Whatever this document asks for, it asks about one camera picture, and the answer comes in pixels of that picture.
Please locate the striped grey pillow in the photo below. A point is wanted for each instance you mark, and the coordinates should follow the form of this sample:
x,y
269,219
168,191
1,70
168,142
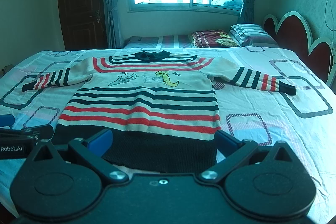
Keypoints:
x,y
252,35

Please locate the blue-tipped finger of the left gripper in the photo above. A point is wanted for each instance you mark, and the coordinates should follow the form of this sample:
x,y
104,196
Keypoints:
x,y
7,120

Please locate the folded cloth on windowsill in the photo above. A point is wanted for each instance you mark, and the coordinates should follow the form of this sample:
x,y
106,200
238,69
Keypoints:
x,y
236,4

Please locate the white patterned bed sheet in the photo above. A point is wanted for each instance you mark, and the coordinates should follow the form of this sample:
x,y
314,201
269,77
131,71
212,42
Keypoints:
x,y
305,121

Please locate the red scalloped headboard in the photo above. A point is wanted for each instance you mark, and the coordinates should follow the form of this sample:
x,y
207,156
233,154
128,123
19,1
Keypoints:
x,y
292,32

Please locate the striped folded blanket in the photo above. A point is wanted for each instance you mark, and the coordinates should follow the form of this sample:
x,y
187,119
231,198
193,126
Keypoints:
x,y
170,41

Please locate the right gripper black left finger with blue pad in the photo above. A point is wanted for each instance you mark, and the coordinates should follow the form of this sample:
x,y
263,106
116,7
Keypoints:
x,y
60,181

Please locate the dark wooden door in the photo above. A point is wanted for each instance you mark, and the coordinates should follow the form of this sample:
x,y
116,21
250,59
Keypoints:
x,y
83,24

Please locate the striped knit dinosaur sweater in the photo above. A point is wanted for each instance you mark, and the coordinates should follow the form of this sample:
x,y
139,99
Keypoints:
x,y
161,107

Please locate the red yellow patterned pillow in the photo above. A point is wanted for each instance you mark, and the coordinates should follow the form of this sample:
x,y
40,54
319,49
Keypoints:
x,y
212,39

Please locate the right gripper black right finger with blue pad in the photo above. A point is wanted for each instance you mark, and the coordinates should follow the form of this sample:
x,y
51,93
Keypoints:
x,y
261,181

